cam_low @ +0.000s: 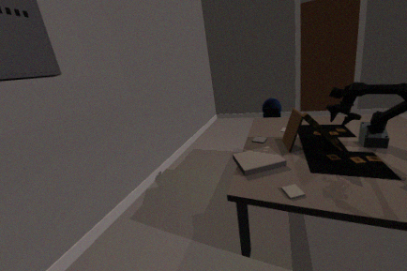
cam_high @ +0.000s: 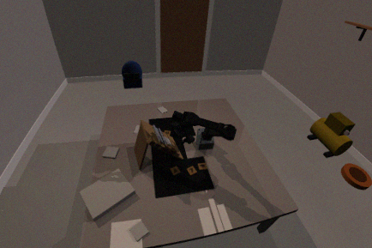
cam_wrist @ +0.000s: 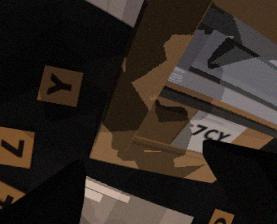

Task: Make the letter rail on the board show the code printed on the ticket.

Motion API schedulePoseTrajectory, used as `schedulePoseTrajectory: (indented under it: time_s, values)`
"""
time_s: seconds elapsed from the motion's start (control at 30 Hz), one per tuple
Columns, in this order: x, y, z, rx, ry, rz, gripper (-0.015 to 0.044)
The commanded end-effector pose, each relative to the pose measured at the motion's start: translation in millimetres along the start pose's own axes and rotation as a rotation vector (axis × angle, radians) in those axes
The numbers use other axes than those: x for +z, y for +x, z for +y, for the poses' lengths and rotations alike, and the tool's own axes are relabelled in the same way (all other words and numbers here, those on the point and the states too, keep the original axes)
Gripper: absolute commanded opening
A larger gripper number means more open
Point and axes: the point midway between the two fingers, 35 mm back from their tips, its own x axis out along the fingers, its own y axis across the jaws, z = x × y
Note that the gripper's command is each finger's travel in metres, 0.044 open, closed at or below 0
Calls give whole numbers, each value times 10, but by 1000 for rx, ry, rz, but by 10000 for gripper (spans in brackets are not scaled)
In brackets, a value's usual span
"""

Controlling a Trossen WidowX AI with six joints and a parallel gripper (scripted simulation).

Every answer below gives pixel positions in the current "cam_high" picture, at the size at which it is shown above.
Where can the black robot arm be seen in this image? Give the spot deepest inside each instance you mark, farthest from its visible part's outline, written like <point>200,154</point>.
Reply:
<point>211,128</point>

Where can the white paper ticket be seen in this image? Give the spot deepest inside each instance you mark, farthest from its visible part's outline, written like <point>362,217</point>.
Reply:
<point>168,141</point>

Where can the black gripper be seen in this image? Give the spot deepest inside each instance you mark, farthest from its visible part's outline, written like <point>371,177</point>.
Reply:
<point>188,139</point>

